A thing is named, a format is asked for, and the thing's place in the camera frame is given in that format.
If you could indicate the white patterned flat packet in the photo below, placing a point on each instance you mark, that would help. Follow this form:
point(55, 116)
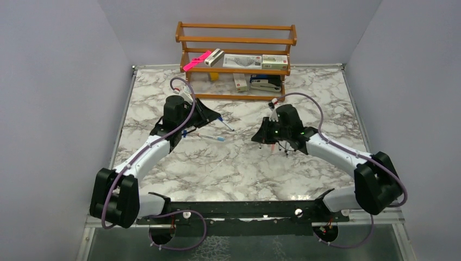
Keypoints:
point(240, 61)

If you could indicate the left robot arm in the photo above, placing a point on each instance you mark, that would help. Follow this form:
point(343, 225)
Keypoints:
point(115, 197)

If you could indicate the small white red box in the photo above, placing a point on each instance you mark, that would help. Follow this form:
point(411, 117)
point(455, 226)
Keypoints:
point(240, 82)

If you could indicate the white grey eraser box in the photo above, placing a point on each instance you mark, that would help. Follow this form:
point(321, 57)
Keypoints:
point(214, 57)

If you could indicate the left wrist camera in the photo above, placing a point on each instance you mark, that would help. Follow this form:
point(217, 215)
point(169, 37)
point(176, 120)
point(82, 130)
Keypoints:
point(185, 95)

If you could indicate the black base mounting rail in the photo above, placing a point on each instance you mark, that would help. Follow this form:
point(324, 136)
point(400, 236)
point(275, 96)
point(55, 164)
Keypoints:
point(243, 218)

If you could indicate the yellow small object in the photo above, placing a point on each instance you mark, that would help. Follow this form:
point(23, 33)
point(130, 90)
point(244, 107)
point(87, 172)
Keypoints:
point(213, 76)

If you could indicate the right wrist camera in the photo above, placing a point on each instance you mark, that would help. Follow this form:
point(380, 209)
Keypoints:
point(274, 115)

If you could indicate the light blue cap marker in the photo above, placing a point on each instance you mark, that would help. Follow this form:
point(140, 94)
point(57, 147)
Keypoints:
point(212, 137)

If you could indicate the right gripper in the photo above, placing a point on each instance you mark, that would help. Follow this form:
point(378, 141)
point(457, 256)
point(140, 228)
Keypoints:
point(263, 136)

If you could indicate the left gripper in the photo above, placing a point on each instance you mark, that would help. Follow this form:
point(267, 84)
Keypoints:
point(205, 114)

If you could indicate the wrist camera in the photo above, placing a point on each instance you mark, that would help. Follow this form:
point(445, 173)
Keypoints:
point(185, 95)
point(274, 115)

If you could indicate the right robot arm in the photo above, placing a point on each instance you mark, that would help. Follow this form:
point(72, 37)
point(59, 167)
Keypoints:
point(376, 183)

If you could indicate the dark blue cap marker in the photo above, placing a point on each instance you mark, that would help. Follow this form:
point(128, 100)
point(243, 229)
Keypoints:
point(226, 124)

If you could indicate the green white staples box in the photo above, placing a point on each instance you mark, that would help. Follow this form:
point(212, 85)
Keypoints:
point(274, 62)

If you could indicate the wooden three-tier shelf rack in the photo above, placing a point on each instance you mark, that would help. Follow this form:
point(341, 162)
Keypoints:
point(196, 38)

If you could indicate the blue grey stapler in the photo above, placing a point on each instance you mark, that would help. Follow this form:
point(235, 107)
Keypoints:
point(266, 82)

